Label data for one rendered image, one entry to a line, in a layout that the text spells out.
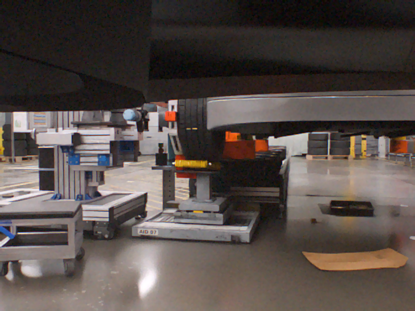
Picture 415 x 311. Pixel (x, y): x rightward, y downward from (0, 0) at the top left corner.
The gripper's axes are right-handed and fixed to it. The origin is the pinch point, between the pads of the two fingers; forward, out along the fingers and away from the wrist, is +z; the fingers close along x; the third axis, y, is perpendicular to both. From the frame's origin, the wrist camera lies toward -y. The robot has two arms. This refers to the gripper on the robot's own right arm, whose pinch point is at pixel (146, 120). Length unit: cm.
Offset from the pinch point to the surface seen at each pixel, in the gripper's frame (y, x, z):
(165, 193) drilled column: -64, 8, 76
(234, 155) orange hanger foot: -28, -58, 63
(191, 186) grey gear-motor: -53, -25, 42
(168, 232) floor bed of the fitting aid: -78, -23, -20
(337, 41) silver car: 3, -111, -228
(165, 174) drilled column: -47, 8, 76
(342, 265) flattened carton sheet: -82, -134, -61
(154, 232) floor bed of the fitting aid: -79, -13, -20
